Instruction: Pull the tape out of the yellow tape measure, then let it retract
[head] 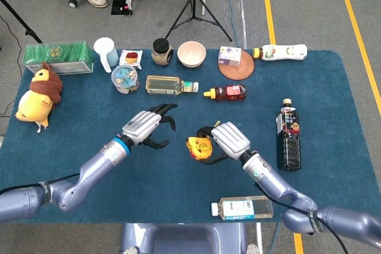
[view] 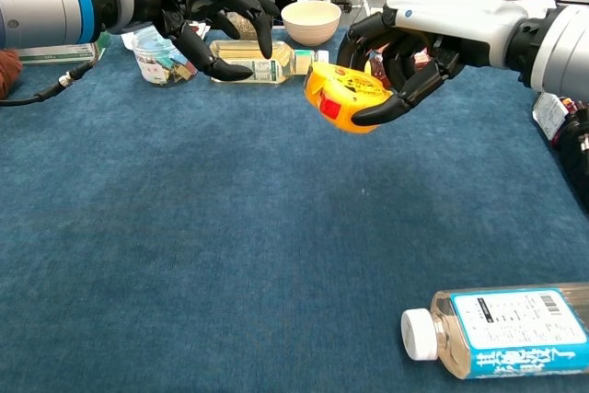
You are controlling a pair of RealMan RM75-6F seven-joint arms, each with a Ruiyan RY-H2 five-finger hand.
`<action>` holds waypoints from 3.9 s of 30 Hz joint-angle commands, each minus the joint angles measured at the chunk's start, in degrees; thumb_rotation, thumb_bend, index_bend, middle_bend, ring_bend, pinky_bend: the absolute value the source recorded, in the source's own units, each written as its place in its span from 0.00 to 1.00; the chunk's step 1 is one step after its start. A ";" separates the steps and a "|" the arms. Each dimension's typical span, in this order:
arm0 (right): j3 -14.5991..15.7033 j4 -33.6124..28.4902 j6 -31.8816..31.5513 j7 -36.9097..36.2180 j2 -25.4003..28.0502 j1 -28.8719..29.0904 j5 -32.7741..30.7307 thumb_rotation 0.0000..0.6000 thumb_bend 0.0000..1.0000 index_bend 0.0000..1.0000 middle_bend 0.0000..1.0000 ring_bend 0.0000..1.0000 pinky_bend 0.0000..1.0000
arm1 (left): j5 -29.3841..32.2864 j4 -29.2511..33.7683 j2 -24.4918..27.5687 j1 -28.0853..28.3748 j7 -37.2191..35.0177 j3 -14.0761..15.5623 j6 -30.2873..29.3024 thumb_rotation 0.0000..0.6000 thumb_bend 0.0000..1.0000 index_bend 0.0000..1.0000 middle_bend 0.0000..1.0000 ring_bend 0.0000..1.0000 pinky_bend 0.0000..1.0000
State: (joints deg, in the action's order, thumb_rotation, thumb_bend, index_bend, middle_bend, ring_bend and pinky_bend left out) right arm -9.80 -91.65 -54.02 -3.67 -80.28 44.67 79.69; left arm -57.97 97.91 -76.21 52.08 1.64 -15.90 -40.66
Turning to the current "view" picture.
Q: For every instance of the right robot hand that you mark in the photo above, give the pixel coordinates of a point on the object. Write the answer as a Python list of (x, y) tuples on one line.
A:
[(460, 15)]

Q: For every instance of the yellow tape measure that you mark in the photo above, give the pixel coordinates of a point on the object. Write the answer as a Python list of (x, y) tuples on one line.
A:
[(340, 89)]

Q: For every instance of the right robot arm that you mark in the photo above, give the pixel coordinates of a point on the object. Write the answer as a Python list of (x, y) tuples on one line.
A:
[(561, 48)]

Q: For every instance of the honey squeeze bottle yellow cap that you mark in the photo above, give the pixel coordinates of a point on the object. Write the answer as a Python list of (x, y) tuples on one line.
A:
[(421, 59)]

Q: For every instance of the white red snack packet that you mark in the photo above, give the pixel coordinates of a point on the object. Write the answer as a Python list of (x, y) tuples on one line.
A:
[(199, 30)]

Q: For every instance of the clear jar colourful pieces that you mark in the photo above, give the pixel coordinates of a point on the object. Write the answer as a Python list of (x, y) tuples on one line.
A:
[(156, 61)]

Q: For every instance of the glass grain jar black lid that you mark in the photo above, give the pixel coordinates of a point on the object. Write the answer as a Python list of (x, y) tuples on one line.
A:
[(241, 27)]

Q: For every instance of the green tissue pack box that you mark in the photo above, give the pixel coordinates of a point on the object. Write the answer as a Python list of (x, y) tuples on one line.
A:
[(60, 54)]

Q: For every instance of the beige bowl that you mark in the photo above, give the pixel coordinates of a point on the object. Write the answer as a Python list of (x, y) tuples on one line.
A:
[(310, 27)]

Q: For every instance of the pale yellow drink bottle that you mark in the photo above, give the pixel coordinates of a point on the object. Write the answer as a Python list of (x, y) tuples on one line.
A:
[(285, 61)]

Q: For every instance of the dark coffee bottle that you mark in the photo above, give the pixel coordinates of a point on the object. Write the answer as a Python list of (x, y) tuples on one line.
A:
[(575, 153)]

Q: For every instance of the blue carpet mat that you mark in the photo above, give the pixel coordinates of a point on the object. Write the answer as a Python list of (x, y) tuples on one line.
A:
[(230, 204)]

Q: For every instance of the clear bottle blue label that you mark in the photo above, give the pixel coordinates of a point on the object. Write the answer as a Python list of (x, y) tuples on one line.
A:
[(506, 333)]

